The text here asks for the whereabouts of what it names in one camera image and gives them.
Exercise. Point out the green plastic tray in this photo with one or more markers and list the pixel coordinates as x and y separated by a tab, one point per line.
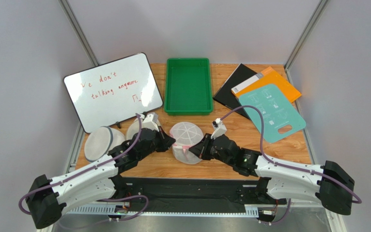
188	89

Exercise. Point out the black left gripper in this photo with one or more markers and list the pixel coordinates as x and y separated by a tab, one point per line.
163	137

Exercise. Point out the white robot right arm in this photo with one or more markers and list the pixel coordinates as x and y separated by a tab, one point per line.
328	184

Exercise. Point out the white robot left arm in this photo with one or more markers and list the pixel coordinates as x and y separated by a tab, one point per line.
49	199

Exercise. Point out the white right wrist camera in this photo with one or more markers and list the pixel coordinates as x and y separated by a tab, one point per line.
219	128

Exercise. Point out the whiteboard with red writing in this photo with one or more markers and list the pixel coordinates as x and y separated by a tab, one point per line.
113	92

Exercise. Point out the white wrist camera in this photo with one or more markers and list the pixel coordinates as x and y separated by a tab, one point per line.
219	128
150	121

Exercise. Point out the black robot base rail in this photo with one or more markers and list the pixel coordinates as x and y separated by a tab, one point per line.
170	195

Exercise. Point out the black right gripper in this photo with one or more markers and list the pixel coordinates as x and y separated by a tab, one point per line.
207	147

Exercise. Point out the orange notebook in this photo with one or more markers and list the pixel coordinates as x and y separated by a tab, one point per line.
267	77

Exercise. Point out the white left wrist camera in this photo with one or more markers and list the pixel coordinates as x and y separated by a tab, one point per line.
150	121

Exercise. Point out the white mesh laundry bag pink zipper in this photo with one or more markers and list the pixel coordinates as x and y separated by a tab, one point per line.
186	135

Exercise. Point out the teal plastic board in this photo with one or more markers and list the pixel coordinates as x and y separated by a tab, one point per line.
281	119

